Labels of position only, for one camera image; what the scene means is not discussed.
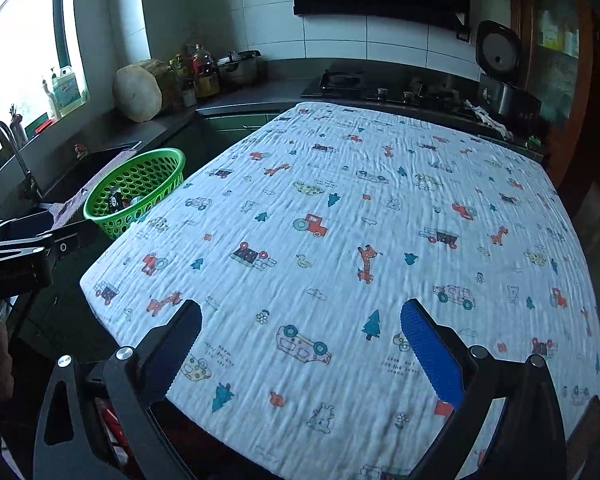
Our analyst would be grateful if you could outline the person's left hand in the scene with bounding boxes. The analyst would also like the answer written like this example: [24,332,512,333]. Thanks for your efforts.
[0,321,14,401]

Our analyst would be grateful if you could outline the chrome sink faucet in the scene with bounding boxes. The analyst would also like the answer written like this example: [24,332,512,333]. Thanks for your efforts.
[0,120,43,203]

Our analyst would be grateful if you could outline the pink towel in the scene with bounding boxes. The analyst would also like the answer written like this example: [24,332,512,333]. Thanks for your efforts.
[43,145,138,226]

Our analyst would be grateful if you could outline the green perforated plastic basket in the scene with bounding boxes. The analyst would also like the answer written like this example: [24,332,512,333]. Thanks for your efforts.
[83,148,186,240]

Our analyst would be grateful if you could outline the small red sink figurine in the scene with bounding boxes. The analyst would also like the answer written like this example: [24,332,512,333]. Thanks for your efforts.
[74,143,88,160]

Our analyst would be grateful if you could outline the white detergent jug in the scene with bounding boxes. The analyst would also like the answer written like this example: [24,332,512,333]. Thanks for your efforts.
[52,65,83,117]

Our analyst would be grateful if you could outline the round wooden chopping block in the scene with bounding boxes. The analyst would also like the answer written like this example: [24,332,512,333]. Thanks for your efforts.
[112,58,178,124]

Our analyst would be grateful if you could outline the green cabinet door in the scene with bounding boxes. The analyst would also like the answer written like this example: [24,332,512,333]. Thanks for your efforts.
[200,113,276,153]

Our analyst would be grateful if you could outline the dark soy sauce bottle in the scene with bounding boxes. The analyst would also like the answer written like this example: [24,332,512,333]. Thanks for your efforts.
[190,44,220,100]

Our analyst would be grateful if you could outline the white printed tablecloth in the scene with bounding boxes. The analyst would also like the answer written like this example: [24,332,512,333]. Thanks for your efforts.
[80,102,600,479]

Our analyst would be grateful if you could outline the steel pressure cooker pot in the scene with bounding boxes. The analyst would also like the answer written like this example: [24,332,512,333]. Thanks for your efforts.
[218,50,261,86]

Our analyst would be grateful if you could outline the black gas stove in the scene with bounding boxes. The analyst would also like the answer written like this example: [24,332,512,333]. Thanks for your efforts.
[301,68,478,115]

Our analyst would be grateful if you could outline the black rice cooker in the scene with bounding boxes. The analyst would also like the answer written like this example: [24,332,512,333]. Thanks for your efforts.
[476,20,541,122]

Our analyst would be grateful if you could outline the wooden glass display cabinet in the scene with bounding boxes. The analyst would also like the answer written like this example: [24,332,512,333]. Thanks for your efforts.
[510,0,594,186]

